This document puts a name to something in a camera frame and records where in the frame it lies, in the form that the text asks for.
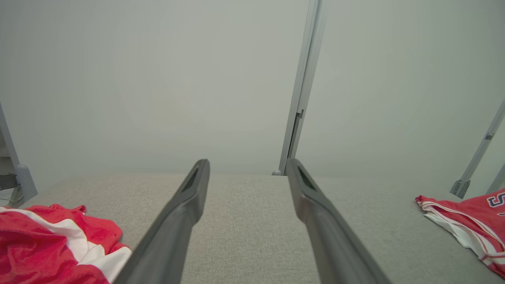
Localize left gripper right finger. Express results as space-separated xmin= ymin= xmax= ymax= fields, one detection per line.
xmin=286 ymin=159 xmax=391 ymax=284

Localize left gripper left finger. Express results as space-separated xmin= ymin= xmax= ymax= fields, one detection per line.
xmin=114 ymin=159 xmax=210 ymax=284

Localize red shorts with white waistband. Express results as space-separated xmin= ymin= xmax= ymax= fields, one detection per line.
xmin=0 ymin=204 xmax=133 ymax=284

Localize red jersey with striped trim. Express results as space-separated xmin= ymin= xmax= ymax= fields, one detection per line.
xmin=415 ymin=189 xmax=505 ymax=278

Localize grey fabric sofa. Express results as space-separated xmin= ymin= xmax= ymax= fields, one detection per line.
xmin=16 ymin=172 xmax=505 ymax=284

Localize grey slanted post with bracket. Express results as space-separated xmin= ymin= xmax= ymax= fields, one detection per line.
xmin=450 ymin=101 xmax=505 ymax=200

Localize grey partition post, two feet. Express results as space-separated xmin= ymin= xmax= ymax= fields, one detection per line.
xmin=272 ymin=0 xmax=326 ymax=176

